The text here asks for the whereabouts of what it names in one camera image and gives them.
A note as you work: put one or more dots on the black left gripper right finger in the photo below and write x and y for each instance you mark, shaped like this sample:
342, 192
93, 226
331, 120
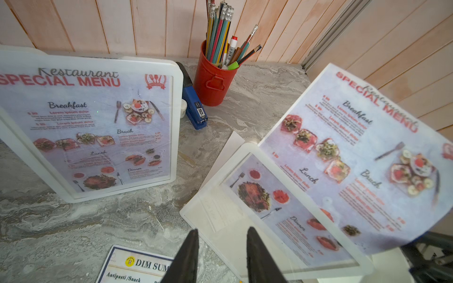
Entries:
260, 264

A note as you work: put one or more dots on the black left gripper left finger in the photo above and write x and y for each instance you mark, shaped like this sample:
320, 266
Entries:
184, 266

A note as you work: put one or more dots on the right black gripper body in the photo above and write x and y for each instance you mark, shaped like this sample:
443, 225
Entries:
436, 269

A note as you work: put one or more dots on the white menu holder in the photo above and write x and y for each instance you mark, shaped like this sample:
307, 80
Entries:
250, 191
22, 57

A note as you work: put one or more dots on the special menu sheet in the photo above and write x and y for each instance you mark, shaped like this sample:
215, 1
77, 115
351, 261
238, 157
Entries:
358, 156
99, 132

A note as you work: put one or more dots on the blue stapler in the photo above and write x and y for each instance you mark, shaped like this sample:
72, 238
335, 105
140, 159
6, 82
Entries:
195, 110

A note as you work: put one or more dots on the white stapler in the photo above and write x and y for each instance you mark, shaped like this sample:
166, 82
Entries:
183, 108

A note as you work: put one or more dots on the red pencil cup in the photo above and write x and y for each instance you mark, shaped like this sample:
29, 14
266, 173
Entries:
211, 83

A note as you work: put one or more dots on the pencils in cup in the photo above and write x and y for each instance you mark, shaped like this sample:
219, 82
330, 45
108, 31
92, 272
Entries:
221, 47

